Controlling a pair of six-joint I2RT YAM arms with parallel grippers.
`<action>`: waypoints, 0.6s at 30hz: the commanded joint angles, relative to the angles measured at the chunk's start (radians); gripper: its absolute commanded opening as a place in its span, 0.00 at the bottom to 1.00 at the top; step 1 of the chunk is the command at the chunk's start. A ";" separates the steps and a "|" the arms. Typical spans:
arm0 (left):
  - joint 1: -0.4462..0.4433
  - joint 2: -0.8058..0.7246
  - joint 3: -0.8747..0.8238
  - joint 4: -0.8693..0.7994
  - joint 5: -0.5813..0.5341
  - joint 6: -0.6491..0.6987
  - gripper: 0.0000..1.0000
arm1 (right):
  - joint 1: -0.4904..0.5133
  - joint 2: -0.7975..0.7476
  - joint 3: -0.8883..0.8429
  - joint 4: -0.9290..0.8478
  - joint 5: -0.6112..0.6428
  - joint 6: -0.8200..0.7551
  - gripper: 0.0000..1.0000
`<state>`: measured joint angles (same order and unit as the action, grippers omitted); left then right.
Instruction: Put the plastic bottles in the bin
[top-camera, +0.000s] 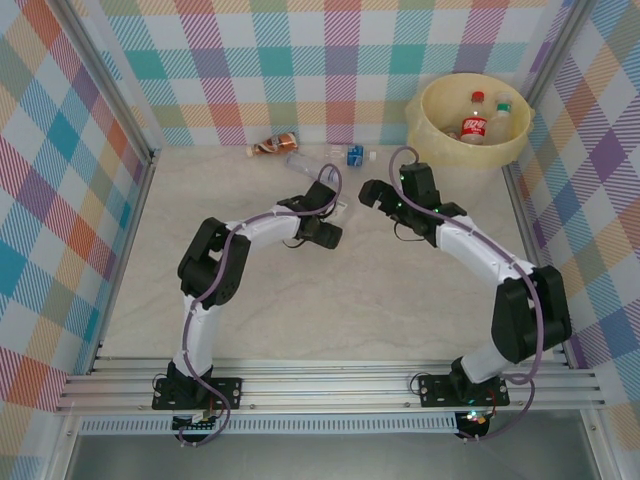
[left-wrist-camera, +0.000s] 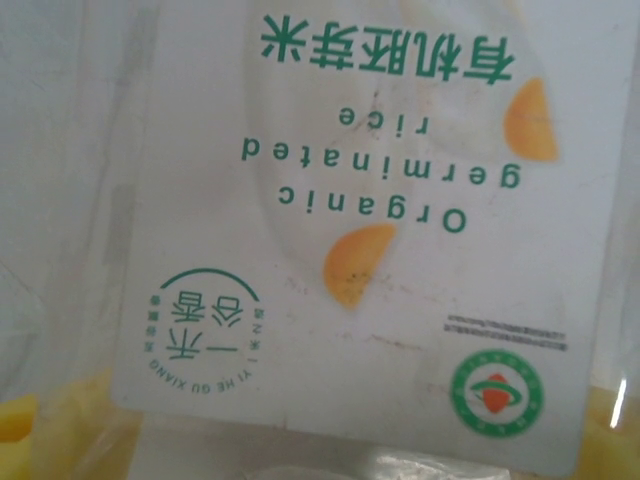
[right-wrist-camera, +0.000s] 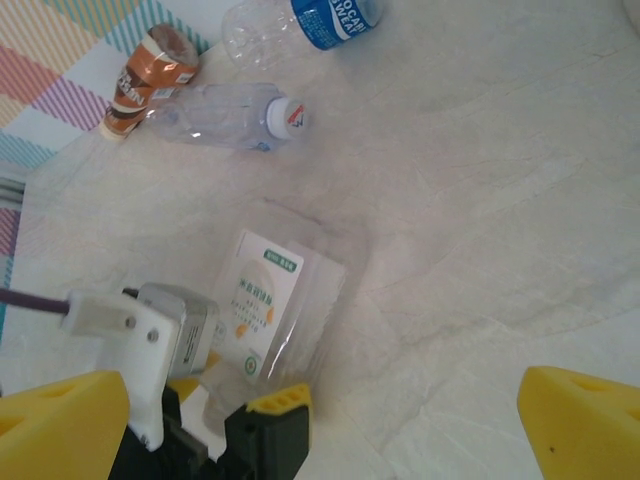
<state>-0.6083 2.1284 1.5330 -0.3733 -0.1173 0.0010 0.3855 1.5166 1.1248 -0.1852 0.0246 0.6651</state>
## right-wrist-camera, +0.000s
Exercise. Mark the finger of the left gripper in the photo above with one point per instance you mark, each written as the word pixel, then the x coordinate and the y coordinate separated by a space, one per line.
pixel 187 387
pixel 275 435

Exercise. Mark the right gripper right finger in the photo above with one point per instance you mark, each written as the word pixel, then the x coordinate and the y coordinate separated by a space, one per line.
pixel 590 435

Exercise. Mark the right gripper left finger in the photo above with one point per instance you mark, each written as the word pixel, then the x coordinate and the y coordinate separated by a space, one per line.
pixel 55 435

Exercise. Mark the rectangular clear bottle white label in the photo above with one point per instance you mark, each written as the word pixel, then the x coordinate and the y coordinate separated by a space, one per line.
pixel 270 300

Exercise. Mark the brown coffee label bottle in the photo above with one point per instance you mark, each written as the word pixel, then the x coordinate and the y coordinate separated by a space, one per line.
pixel 145 75

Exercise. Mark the clear bottle white cap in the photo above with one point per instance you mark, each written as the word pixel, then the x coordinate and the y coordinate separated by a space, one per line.
pixel 215 115

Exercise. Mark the blue Pocari label bottle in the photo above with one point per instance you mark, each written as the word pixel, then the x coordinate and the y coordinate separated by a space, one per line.
pixel 330 25

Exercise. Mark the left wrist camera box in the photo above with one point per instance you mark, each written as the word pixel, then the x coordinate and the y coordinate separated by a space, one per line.
pixel 140 330

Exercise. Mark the aluminium frame post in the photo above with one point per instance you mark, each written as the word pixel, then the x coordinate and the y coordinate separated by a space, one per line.
pixel 10 190

